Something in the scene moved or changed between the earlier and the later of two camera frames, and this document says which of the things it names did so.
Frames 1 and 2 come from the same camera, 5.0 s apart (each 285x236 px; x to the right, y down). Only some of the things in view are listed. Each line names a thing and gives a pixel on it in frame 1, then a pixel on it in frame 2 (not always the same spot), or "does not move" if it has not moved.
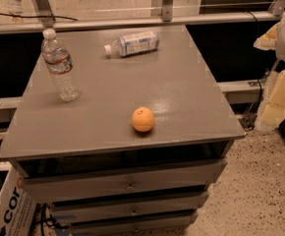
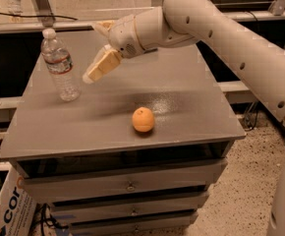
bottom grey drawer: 158,225 does not move
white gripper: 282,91 to 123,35
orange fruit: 142,119 does not move
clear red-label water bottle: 60,66 does not move
